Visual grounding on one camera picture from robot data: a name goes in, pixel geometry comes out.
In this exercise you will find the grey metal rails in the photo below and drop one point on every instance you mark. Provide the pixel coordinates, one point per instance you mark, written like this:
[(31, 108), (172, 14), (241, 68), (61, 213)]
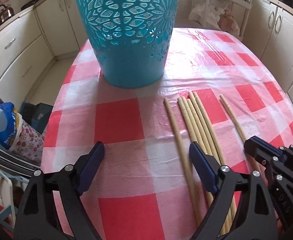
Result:
[(9, 156)]

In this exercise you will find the bundle of wooden chopsticks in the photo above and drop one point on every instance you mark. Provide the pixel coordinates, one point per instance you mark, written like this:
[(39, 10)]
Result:
[(199, 125)]

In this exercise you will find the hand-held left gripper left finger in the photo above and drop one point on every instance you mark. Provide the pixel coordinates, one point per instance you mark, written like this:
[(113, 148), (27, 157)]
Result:
[(94, 160)]

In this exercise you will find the cream kitchen cabinets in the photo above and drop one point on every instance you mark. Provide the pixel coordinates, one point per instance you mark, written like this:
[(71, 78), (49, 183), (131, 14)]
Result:
[(279, 35), (21, 45)]

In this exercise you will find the teal perforated plastic basket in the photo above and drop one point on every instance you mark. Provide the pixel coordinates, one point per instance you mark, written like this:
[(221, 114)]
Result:
[(129, 62)]

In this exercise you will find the steel kettle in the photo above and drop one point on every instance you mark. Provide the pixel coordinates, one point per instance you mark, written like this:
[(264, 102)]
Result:
[(4, 12)]

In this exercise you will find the dark plastic crate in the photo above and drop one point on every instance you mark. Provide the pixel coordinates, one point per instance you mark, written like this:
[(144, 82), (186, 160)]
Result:
[(37, 112)]

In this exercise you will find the pale wooden chopstick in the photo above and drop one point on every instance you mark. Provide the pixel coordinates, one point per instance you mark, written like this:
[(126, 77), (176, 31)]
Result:
[(174, 125), (232, 116)]

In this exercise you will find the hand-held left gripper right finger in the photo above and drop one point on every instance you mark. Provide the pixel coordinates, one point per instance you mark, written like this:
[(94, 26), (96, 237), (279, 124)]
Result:
[(201, 165)]

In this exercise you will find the pink plastic bag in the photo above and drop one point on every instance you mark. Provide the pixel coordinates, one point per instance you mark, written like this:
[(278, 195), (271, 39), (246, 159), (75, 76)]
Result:
[(229, 21)]

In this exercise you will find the red white checkered tablecloth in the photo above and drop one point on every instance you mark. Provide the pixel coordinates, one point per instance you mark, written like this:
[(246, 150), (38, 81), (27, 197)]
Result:
[(116, 120)]

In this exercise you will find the white shelf rack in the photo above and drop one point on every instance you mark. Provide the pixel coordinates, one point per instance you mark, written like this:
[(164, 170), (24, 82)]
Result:
[(241, 7)]

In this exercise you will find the floral fabric bag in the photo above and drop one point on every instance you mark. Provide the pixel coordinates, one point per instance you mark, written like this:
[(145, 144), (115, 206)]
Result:
[(27, 140)]

